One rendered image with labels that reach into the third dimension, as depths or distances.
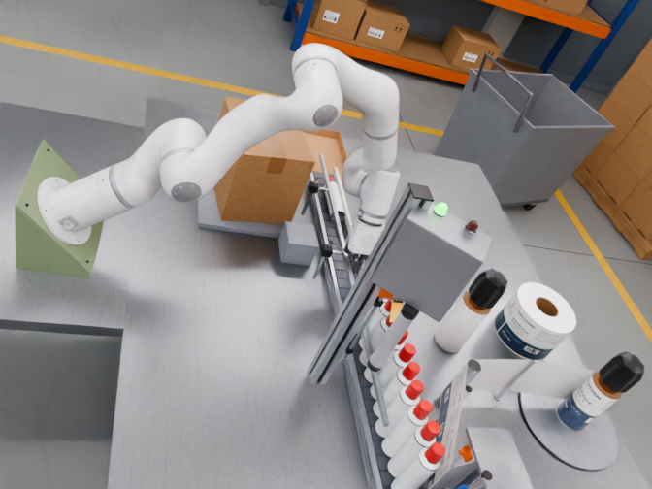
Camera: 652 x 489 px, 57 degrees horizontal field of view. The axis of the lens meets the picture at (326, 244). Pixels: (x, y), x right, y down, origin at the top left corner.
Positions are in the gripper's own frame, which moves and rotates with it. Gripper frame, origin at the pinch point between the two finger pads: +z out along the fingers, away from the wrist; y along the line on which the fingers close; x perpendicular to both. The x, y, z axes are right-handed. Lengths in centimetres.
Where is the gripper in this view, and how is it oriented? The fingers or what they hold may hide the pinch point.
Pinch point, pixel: (356, 266)
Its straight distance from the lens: 182.3
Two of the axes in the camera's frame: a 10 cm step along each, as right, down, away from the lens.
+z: -2.6, 9.0, 3.6
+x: -2.5, -4.3, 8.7
